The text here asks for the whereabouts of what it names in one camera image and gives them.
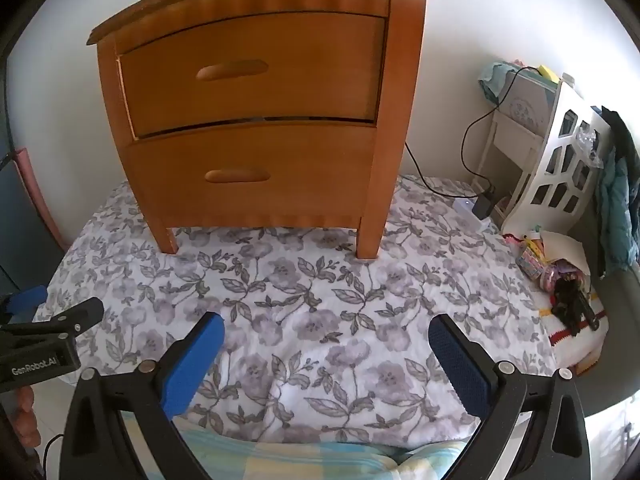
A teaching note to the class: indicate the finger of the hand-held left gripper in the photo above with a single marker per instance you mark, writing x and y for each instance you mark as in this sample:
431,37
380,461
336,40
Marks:
75,317
27,299

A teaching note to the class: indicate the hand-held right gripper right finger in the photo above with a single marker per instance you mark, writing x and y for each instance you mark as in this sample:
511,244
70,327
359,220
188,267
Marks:
462,370

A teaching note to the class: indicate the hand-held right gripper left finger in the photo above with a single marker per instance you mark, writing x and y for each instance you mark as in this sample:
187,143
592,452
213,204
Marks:
192,365

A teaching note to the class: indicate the wooden nightstand drawer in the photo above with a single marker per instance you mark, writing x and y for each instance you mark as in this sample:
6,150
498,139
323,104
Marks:
300,175
275,85

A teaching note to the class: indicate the person's left hand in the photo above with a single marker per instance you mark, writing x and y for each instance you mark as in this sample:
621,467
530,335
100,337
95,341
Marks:
27,420

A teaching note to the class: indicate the dark board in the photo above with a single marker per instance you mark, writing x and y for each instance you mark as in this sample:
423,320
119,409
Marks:
20,245

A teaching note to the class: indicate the floral bedsheet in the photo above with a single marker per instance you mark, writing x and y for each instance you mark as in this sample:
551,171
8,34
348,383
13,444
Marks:
300,310

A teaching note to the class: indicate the pink round toy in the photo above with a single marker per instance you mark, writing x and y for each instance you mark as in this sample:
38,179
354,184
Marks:
551,277

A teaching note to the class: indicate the colourful printed toy container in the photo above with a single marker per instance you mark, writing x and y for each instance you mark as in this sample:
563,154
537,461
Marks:
531,260

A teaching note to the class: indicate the purple toy packet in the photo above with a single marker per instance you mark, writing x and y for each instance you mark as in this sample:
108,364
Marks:
569,267

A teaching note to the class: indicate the checkered yellow blue blanket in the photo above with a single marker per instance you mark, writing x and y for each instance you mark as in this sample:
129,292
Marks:
310,460

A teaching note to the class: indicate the white paper sheet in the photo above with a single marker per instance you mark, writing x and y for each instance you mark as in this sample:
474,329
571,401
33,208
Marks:
562,247

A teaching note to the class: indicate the white power strip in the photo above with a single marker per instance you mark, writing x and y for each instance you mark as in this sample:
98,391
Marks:
465,205

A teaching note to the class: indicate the black charger adapter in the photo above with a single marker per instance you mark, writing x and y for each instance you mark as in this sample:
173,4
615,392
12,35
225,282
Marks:
484,205

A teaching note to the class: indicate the teal quilted jacket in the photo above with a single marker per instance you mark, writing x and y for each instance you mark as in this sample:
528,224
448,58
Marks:
612,210

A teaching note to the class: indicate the white house-shaped shelf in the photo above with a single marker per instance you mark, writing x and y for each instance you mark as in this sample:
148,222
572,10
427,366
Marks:
542,150

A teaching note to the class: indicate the clear plastic wrap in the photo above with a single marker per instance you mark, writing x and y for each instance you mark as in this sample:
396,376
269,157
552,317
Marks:
586,137

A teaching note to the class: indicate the wooden nightstand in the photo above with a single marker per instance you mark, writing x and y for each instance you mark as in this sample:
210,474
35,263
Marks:
400,110

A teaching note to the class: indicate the pale printed box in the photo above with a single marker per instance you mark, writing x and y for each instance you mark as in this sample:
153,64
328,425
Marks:
525,105

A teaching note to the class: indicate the black hanging garment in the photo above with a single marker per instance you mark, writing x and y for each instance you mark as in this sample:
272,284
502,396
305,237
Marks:
620,127

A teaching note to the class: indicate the teal crumpled cloth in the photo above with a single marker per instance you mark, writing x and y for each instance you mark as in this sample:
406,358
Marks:
492,80

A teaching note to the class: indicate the yellow block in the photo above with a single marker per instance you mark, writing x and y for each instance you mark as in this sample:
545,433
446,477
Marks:
549,73

